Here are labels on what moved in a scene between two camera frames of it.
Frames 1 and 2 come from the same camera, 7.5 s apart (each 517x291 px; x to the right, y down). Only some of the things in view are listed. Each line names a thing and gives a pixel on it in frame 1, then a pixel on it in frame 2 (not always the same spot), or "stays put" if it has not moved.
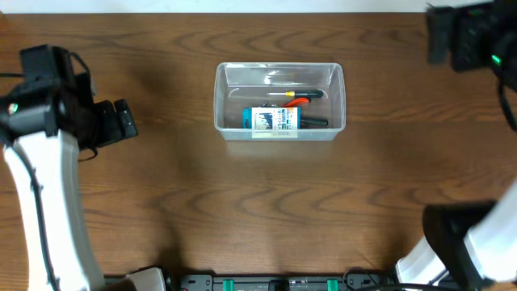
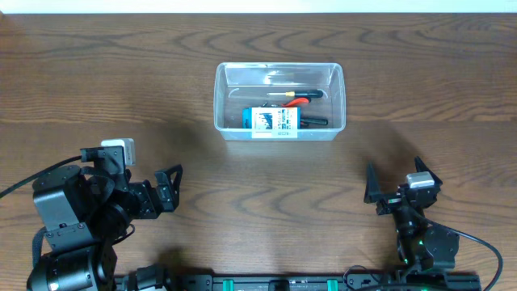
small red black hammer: [308, 122] stays put
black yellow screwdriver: [301, 94] stays put
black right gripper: [438, 37] to [393, 200]
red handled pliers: [295, 102] stays put
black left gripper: [107, 124] to [164, 193]
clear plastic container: [279, 100] stays put
